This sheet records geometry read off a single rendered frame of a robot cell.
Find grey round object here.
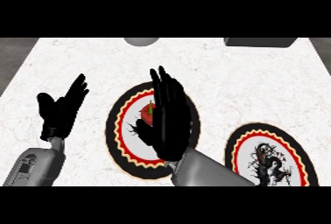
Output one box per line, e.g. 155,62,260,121
123,38,161,47

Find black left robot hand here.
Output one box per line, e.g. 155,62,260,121
35,73,90,143

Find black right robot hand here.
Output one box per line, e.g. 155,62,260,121
134,65,194,162

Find red bell pepper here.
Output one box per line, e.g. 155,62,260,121
139,100,157,127

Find dark grey box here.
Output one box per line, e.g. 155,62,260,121
222,38,297,48

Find black-rimmed decorated plate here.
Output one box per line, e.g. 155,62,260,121
105,80,202,181
223,122,321,187

